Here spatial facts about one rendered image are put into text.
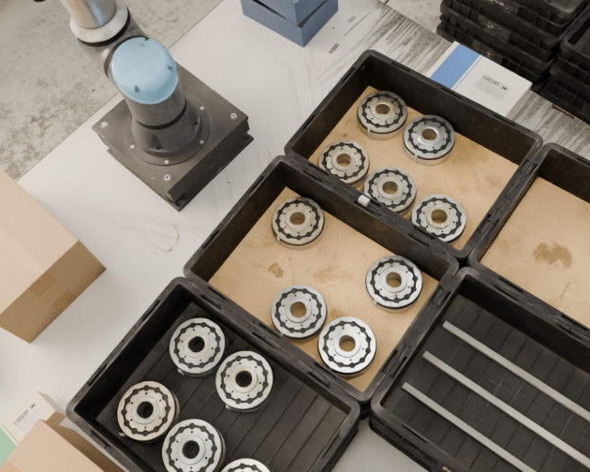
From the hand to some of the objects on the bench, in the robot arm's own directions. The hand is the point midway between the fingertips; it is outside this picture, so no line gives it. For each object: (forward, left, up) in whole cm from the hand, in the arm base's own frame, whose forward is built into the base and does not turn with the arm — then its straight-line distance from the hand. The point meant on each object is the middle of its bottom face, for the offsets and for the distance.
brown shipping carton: (-18, +80, -15) cm, 84 cm away
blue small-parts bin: (+1, -8, -14) cm, 16 cm away
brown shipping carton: (-73, +95, -14) cm, 121 cm away
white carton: (-49, -22, -12) cm, 56 cm away
